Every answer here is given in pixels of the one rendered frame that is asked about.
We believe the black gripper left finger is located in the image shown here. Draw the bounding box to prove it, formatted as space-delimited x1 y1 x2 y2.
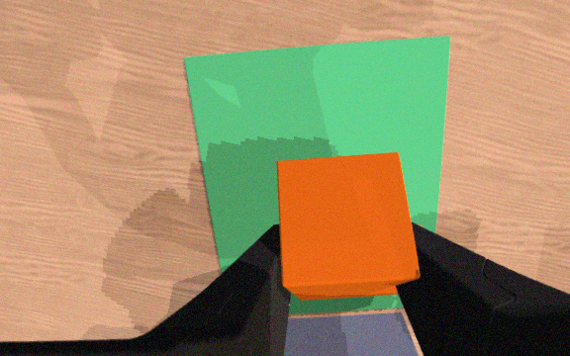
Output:
0 224 291 356

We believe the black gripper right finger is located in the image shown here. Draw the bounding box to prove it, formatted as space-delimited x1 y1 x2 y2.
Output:
396 222 570 356

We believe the orange block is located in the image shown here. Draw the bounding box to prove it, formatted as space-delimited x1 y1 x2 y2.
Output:
277 152 421 301

